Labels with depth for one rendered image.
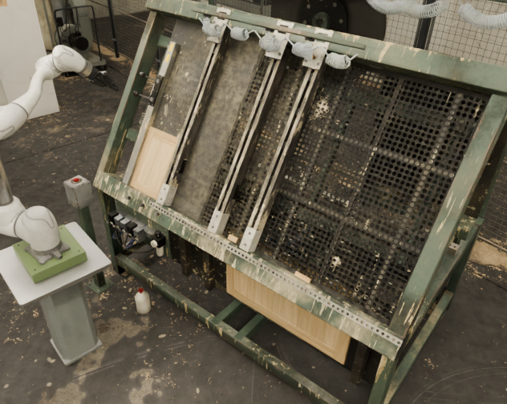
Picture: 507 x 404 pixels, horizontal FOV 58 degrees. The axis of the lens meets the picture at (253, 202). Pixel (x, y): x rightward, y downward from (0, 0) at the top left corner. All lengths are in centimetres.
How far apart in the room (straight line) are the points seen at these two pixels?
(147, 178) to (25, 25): 365
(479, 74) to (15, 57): 526
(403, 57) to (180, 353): 220
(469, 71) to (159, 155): 179
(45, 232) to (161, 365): 113
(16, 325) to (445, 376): 286
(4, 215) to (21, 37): 384
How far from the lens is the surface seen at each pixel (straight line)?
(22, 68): 636
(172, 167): 278
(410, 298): 215
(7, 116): 235
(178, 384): 303
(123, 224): 295
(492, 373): 345
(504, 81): 213
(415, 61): 222
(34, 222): 260
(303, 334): 288
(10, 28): 623
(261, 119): 250
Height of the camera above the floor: 251
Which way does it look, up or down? 35 degrees down
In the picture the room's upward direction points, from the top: 2 degrees clockwise
